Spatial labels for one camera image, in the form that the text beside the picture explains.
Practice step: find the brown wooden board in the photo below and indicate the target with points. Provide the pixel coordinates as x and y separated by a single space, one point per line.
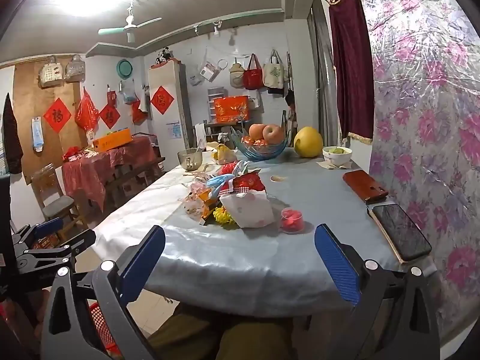
26 101

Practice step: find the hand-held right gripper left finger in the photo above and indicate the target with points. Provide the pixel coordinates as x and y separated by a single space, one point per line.
144 258

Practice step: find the beige tote bag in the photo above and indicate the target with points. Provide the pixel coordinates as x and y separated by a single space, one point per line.
275 73

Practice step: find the orange gift box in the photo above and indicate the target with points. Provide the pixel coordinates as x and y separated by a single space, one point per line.
230 108

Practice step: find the yellow pomelo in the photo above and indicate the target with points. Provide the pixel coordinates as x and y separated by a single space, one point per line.
308 141

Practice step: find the red jelly cup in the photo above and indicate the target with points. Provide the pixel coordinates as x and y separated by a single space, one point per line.
291 220

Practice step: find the red patterned packet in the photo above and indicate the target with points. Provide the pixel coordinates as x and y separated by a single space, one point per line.
247 183

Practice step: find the red mesh basket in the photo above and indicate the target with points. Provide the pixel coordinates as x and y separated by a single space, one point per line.
99 318

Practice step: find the black smartphone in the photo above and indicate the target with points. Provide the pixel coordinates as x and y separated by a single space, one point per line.
401 232

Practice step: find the clear hanging plastic bag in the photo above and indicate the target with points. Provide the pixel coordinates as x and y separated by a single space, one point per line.
75 68

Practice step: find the long orange box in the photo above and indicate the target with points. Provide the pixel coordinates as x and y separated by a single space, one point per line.
112 140

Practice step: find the floral plastic wall sheet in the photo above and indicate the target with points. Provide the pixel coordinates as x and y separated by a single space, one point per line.
423 101

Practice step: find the blue mask packet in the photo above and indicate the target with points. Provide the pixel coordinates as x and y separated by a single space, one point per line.
37 135

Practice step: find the red checked tablecloth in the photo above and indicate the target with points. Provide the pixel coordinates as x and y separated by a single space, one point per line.
86 176

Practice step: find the white ceramic bowl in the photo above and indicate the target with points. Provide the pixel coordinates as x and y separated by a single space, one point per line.
336 156

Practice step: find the white hanging bag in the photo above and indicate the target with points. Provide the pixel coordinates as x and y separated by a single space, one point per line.
50 73

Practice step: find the blue glass fruit bowl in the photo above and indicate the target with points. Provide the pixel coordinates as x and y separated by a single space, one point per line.
258 150

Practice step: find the person's legs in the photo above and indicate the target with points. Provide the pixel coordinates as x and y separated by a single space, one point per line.
243 341

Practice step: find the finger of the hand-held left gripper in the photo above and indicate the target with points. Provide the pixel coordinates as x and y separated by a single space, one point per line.
75 240
48 227

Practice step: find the red diamond paper decoration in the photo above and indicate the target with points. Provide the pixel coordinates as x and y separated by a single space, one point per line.
108 115
162 100
57 115

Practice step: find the white paper towel roll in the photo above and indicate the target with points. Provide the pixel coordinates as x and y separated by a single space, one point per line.
200 133

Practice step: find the dark hanging garment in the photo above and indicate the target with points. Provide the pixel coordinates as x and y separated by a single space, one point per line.
11 138

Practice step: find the white plastic bag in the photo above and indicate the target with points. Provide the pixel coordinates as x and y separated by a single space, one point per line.
247 208

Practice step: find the red tote bag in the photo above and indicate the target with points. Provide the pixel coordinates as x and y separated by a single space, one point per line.
253 75

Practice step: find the clear plastic wrappers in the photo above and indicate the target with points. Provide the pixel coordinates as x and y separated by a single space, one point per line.
193 204

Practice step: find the beige round bag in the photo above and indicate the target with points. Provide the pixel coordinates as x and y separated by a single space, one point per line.
236 77

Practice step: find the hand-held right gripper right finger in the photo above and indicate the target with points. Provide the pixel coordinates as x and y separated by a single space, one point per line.
337 266

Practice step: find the dark wooden bench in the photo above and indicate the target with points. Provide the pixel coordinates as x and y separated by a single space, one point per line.
138 165

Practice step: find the green ceiling fan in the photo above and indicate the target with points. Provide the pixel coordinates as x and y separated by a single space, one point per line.
129 27

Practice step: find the plush toys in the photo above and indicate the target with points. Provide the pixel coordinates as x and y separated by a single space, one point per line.
164 56

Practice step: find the teal round basin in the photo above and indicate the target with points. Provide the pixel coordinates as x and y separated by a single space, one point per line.
125 68

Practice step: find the wooden chair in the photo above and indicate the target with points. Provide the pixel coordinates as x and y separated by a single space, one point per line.
52 204

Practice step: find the yellow flower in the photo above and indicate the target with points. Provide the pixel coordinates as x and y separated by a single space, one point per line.
223 215

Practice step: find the orange snack packet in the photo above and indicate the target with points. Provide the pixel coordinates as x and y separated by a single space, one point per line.
205 197

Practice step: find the red phone case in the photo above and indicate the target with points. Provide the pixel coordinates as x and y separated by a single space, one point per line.
365 186

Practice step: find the white tablecloth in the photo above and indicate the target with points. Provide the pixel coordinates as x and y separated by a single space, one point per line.
225 255

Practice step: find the yellow plastic bag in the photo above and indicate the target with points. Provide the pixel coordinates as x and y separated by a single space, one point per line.
224 153

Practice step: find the white refrigerator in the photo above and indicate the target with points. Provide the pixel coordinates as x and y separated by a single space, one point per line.
168 78

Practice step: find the red hanging plastic bag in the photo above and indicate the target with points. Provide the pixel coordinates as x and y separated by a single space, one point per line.
86 112

